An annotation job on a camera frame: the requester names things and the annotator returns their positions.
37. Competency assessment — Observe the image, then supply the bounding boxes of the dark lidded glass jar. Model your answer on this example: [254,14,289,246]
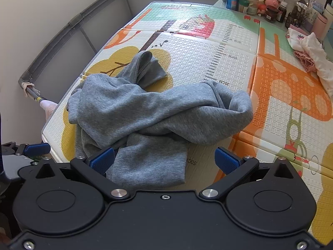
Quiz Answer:
[263,5,279,23]

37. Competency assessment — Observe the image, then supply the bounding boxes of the pale pink cloth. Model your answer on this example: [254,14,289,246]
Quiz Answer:
[40,100,58,121]

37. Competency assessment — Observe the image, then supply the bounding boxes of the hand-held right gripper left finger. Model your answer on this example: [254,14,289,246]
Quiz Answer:
[35,147,130,201]

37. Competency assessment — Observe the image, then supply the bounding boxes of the beige cloth tie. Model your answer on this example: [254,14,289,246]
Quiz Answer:
[21,81,35,99]

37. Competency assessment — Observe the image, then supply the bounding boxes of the patterned dark glass jar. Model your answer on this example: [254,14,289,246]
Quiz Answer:
[285,11,297,30]

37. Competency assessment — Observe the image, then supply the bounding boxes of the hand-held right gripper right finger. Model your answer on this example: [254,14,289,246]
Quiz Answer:
[199,146,298,201]

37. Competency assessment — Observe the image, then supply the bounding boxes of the pink ruffled cloth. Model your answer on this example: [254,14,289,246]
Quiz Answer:
[293,49,317,73]

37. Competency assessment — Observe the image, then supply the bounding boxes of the grey bed rail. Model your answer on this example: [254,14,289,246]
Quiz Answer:
[18,0,228,101]

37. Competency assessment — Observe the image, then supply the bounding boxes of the brown bottle white cap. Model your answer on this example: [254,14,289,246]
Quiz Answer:
[276,1,288,23]

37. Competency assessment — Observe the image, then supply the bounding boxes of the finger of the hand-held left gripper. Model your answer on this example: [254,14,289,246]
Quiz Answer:
[2,142,51,157]

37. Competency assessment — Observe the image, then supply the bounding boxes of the pink thermos bottle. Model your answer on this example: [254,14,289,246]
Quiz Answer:
[312,14,329,39]

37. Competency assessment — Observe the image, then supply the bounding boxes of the grey sweatshirt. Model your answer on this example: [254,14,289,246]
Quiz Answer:
[66,50,254,188]

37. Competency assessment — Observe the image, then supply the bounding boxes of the colourful foam play mat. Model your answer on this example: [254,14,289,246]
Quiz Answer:
[42,1,333,240]

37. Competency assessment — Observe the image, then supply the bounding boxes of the white printed baby clothes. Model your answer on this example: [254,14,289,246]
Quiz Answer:
[286,27,333,97]

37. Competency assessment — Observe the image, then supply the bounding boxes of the white plastic bottle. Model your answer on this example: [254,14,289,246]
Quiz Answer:
[245,0,260,16]

